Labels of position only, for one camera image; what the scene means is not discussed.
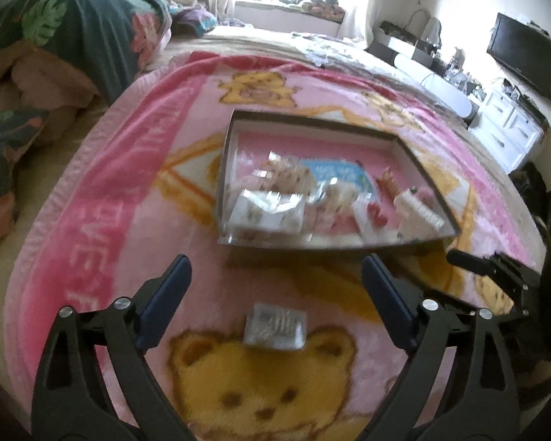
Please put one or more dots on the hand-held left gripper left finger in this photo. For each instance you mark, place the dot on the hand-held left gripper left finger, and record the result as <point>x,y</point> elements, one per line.
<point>165,294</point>

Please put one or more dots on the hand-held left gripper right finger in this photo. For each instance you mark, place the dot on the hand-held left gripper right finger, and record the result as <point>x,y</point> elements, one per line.
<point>388,294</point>

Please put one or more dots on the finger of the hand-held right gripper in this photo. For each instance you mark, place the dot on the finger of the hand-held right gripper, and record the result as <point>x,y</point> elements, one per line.
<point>509,275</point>

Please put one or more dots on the white hair clip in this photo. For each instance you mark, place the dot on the white hair clip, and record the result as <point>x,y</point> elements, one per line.
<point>418,211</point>

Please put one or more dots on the clear plastic jewelry packet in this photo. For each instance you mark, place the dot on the clear plastic jewelry packet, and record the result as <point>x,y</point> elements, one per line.
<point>275,326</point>

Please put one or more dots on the dark bag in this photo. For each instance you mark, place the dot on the dark bag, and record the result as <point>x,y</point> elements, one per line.
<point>542,202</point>

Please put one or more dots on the blue card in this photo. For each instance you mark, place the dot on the blue card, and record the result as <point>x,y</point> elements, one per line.
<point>344,172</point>

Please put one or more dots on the pink bear printed blanket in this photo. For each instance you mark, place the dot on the pink bear printed blanket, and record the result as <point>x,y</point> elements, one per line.
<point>119,170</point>

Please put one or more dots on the white drawer cabinet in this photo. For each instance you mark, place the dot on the white drawer cabinet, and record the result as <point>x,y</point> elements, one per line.
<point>505,124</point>

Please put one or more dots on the white bed footboard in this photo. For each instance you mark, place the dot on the white bed footboard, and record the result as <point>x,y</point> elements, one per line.
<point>436,85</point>

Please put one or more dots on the black television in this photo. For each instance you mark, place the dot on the black television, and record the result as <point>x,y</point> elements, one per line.
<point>525,55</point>

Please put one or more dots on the metal kettle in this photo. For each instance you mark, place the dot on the metal kettle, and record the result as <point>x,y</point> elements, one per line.
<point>457,60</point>

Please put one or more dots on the clear plastic sheet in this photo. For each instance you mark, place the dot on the clear plastic sheet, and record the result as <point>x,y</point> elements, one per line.
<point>335,50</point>

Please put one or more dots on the bed with tan sheet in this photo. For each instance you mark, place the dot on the bed with tan sheet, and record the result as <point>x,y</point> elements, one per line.
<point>257,43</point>

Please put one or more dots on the purple and teal cloth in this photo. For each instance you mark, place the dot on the purple and teal cloth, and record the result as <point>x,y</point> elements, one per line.
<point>195,20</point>

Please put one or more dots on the dark floral duvet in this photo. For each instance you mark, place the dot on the dark floral duvet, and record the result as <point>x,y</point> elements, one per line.
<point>96,23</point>

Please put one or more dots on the clutter on window sill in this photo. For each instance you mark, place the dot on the clutter on window sill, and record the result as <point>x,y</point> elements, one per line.
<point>312,7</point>

